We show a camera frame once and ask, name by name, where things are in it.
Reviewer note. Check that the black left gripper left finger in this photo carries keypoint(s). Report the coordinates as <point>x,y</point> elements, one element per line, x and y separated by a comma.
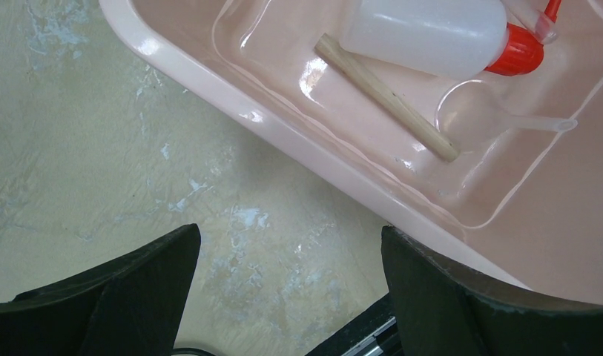
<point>130,305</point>

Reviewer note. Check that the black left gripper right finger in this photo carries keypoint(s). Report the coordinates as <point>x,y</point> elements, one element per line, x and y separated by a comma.
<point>443,307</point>

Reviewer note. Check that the pink plastic bin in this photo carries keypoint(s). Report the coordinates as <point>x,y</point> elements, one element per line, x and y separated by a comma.
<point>525,207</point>

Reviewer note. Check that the thick wooden dowel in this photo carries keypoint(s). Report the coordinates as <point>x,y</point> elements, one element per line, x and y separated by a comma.
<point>369,84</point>

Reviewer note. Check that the red capped wash bottle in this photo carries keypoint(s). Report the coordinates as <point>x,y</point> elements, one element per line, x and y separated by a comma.
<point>453,39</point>

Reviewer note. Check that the aluminium frame rail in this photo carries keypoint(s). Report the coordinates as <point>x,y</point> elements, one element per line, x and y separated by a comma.
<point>373,332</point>

